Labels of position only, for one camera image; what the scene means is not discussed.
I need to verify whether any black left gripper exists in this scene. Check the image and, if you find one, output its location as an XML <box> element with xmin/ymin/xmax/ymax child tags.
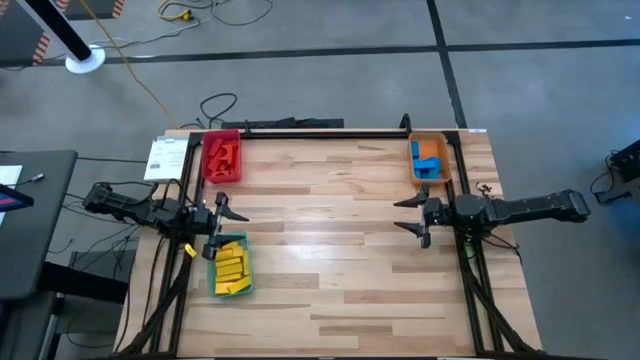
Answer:
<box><xmin>192</xmin><ymin>191</ymin><xmax>251</xmax><ymax>262</ymax></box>

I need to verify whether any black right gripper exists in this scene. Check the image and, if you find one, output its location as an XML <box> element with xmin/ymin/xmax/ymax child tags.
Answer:
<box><xmin>392</xmin><ymin>182</ymin><xmax>455</xmax><ymax>250</ymax></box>

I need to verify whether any green plastic bin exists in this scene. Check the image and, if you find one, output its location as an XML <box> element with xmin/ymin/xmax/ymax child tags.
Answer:
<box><xmin>206</xmin><ymin>230</ymin><xmax>256</xmax><ymax>300</ymax></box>

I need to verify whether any orange plastic bin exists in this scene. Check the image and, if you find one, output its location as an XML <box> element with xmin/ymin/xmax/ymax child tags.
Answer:
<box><xmin>407</xmin><ymin>131</ymin><xmax>454</xmax><ymax>187</ymax></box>

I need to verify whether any white paper booklet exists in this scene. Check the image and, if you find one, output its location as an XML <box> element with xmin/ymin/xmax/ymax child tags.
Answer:
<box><xmin>143</xmin><ymin>135</ymin><xmax>191</xmax><ymax>184</ymax></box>

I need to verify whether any red plastic bin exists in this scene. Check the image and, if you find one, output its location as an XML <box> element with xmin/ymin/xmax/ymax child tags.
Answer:
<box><xmin>200</xmin><ymin>128</ymin><xmax>243</xmax><ymax>184</ymax></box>

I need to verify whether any black power strip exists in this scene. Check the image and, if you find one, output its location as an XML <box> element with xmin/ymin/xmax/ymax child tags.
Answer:
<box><xmin>221</xmin><ymin>116</ymin><xmax>346</xmax><ymax>130</ymax></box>

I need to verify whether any black desk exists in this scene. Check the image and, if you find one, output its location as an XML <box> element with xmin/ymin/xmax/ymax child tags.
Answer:
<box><xmin>0</xmin><ymin>148</ymin><xmax>79</xmax><ymax>301</ymax></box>

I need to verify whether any pole with white round base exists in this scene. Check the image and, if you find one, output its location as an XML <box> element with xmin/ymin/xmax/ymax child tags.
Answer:
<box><xmin>14</xmin><ymin>0</ymin><xmax>107</xmax><ymax>75</ymax></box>

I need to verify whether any white paper sheet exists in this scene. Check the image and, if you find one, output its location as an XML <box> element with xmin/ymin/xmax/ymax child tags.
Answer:
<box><xmin>0</xmin><ymin>164</ymin><xmax>24</xmax><ymax>189</ymax></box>

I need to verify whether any black equipment box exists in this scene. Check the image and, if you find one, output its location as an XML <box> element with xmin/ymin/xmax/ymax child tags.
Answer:
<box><xmin>607</xmin><ymin>138</ymin><xmax>640</xmax><ymax>184</ymax></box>

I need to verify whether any black hazard striped mat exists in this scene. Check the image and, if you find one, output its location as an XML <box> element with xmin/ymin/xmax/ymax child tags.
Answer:
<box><xmin>0</xmin><ymin>0</ymin><xmax>126</xmax><ymax>67</ymax></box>

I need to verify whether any black aluminium frame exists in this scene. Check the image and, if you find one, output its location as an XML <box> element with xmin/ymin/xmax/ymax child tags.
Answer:
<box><xmin>117</xmin><ymin>127</ymin><xmax>546</xmax><ymax>360</ymax></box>

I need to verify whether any black floor cable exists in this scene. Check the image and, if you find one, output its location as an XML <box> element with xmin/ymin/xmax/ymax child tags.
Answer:
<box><xmin>178</xmin><ymin>92</ymin><xmax>239</xmax><ymax>130</ymax></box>

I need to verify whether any yellow hanging cable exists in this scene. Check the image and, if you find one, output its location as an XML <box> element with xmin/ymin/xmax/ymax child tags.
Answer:
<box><xmin>78</xmin><ymin>0</ymin><xmax>181</xmax><ymax>129</ymax></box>

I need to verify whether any grey floor cable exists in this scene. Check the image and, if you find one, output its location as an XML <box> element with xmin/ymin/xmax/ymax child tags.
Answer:
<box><xmin>97</xmin><ymin>0</ymin><xmax>275</xmax><ymax>51</ymax></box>

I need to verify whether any yellow extension cord plug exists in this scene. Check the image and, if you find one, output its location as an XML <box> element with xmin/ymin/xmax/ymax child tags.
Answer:
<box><xmin>157</xmin><ymin>0</ymin><xmax>194</xmax><ymax>24</ymax></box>

